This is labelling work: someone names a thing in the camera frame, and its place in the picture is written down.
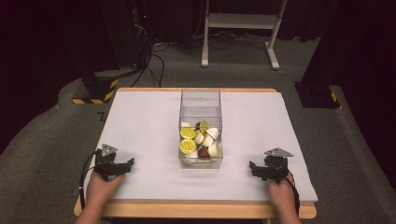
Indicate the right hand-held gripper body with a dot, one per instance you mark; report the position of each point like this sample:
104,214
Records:
277,163

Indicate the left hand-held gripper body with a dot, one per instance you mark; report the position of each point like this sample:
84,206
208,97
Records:
106,158

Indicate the person's right hand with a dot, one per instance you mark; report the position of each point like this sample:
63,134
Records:
280,193

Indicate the person's left hand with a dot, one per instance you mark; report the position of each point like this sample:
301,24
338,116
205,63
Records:
101,188

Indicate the white foam table mat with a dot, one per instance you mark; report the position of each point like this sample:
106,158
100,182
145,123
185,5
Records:
146,130

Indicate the brown coffee capsule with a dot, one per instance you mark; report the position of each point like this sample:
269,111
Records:
203,152
198,125

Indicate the pile of white yellow-lidded capsules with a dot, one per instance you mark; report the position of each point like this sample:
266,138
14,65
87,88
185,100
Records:
188,145

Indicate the black base with striped edge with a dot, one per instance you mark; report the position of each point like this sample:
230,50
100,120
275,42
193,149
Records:
99,85

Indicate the wooden table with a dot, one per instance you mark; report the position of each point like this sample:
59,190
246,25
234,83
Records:
193,210

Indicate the black square stand base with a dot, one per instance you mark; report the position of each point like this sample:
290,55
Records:
316,95

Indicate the clear plastic two-compartment box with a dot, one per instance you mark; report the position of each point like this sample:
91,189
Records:
200,102

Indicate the black equipment tower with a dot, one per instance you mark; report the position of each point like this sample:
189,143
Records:
124,34

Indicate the black tall column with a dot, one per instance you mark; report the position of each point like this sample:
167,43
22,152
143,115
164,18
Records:
327,40

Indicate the white metal stand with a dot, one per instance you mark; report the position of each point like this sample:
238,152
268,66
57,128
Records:
239,21

